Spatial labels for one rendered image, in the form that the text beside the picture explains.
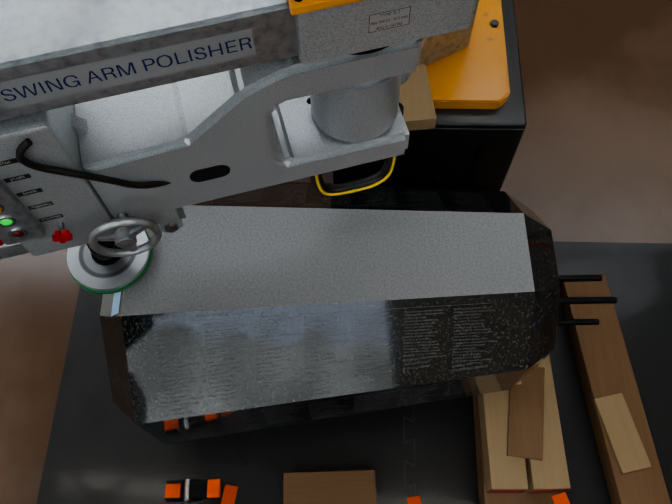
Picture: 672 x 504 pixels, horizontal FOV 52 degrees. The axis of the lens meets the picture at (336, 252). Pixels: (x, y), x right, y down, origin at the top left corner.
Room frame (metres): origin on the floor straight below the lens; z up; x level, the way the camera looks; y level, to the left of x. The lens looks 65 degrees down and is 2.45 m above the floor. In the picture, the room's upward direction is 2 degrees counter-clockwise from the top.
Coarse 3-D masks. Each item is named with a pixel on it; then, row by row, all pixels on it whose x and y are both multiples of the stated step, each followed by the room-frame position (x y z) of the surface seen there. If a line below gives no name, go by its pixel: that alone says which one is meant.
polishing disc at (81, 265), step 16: (144, 240) 0.80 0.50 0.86; (80, 256) 0.76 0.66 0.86; (128, 256) 0.75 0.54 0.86; (144, 256) 0.75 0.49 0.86; (80, 272) 0.71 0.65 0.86; (96, 272) 0.71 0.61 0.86; (112, 272) 0.71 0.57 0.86; (128, 272) 0.71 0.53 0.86; (96, 288) 0.67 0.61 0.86; (112, 288) 0.67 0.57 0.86
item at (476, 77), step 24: (480, 0) 1.66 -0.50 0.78; (480, 24) 1.56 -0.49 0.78; (480, 48) 1.46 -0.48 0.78; (504, 48) 1.46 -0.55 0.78; (432, 72) 1.38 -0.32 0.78; (456, 72) 1.37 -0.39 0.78; (480, 72) 1.37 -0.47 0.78; (504, 72) 1.36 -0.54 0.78; (432, 96) 1.28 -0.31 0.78; (456, 96) 1.28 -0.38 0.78; (480, 96) 1.28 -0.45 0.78; (504, 96) 1.27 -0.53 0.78
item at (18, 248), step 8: (176, 208) 0.76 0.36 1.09; (144, 216) 0.74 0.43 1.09; (152, 216) 0.75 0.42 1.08; (184, 216) 0.76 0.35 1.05; (168, 224) 0.73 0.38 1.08; (176, 224) 0.73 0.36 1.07; (0, 248) 0.67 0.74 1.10; (8, 248) 0.68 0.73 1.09; (16, 248) 0.68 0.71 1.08; (24, 248) 0.68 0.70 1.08; (0, 256) 0.67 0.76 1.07; (8, 256) 0.67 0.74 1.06
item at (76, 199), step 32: (0, 128) 0.68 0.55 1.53; (32, 128) 0.68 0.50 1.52; (64, 128) 0.74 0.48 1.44; (0, 160) 0.66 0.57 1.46; (32, 160) 0.67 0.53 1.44; (64, 160) 0.68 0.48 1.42; (64, 192) 0.67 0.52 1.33; (96, 192) 0.70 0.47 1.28; (64, 224) 0.66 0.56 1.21; (96, 224) 0.68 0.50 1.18
